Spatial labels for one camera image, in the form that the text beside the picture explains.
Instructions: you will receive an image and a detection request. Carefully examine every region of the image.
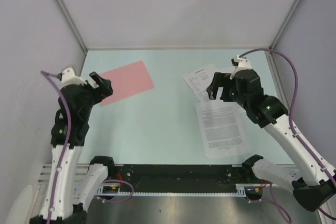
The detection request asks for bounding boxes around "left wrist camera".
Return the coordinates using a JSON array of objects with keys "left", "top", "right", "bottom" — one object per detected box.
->
[{"left": 56, "top": 65, "right": 87, "bottom": 87}]

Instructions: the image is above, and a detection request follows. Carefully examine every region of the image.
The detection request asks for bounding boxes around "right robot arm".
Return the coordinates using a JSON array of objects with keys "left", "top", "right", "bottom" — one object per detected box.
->
[{"left": 206, "top": 70, "right": 335, "bottom": 212}]

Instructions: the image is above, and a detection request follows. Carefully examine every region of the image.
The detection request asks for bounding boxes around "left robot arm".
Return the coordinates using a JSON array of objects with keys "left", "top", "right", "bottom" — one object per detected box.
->
[{"left": 29, "top": 67, "right": 116, "bottom": 223}]

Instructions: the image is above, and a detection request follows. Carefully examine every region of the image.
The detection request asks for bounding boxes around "printed text sheet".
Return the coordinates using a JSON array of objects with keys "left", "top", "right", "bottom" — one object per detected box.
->
[{"left": 195, "top": 100, "right": 250, "bottom": 159}]

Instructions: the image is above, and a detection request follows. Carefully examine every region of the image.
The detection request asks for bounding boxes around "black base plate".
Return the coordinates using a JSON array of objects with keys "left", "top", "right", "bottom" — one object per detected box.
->
[{"left": 108, "top": 164, "right": 262, "bottom": 194}]

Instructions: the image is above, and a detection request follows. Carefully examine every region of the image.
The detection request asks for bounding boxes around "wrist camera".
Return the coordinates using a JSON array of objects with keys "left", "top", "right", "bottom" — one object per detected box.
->
[
  {"left": 56, "top": 65, "right": 87, "bottom": 87},
  {"left": 230, "top": 56, "right": 252, "bottom": 80}
]

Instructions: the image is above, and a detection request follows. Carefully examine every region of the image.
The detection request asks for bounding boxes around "printed form sheet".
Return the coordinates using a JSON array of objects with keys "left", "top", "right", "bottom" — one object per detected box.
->
[{"left": 183, "top": 63, "right": 220, "bottom": 102}]

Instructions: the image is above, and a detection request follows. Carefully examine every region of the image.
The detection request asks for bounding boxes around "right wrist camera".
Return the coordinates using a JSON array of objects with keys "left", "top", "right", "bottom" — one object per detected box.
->
[{"left": 230, "top": 56, "right": 252, "bottom": 80}]

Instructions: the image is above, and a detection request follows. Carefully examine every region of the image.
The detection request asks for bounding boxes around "pink clipboard folder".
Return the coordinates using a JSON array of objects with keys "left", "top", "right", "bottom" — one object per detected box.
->
[{"left": 100, "top": 61, "right": 154, "bottom": 106}]

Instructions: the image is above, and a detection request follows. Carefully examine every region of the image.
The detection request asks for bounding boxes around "white cable duct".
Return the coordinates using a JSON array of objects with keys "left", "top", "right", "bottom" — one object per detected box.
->
[{"left": 96, "top": 184, "right": 265, "bottom": 198}]

